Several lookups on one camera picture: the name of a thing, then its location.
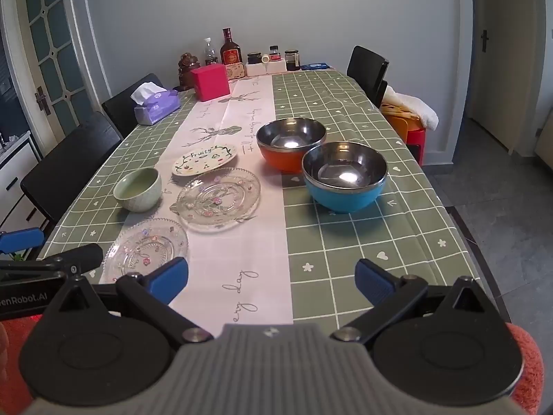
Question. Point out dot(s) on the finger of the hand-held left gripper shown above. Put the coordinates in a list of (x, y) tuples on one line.
[(73, 257), (21, 240)]

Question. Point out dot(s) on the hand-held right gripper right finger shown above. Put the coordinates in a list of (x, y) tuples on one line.
[(375, 283)]

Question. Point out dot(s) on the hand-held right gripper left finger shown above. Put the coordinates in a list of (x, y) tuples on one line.
[(166, 279)]

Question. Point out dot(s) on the clear glass flowered plate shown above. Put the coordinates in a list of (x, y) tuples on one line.
[(138, 250), (216, 201)]

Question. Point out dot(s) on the green ceramic bowl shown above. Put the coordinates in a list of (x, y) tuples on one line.
[(138, 201)]

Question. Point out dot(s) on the blue steel bowl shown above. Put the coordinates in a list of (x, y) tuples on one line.
[(341, 199)]

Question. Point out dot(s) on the white printed plate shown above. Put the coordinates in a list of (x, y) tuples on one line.
[(203, 160)]

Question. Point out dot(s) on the orange steel bowl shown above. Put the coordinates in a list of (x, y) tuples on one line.
[(281, 160)]

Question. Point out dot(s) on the white cabinet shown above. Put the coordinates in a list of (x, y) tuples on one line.
[(13, 168)]

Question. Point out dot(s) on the black chair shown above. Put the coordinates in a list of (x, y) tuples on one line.
[(125, 108), (365, 67), (65, 160)]

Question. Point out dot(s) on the red stool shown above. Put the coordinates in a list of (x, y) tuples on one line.
[(417, 147)]

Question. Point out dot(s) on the orange stool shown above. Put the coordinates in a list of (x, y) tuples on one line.
[(399, 129)]

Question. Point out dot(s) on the person's red fleece clothing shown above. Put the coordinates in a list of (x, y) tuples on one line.
[(527, 363)]

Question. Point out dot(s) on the purple tissue pack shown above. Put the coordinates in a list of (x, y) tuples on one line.
[(155, 106)]

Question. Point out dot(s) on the white bag on chair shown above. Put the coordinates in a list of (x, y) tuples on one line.
[(414, 110)]

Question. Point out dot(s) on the glass paned door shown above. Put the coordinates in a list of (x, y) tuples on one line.
[(47, 52)]

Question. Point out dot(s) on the pink box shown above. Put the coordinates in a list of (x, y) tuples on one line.
[(209, 82)]

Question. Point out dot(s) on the brown figurine jar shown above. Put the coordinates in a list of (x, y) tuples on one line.
[(188, 67)]

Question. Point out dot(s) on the beige patterned box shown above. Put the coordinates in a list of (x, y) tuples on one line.
[(236, 71)]

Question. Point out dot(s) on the blue flat packet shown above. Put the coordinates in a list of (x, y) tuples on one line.
[(315, 66)]

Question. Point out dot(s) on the white box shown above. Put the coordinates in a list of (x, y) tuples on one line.
[(277, 67), (256, 69)]

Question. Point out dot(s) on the clear plastic water bottle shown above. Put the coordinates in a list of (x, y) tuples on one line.
[(211, 54)]

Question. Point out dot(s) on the liquor bottle with red label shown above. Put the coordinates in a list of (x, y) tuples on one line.
[(230, 54)]

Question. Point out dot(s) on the dark glass jar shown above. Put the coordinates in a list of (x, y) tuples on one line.
[(292, 60)]

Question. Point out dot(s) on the dark squat jar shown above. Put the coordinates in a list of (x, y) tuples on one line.
[(254, 58)]

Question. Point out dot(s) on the plain interior door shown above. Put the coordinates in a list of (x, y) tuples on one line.
[(497, 73)]

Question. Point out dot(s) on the small ink bottle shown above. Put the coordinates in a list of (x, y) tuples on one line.
[(274, 54)]

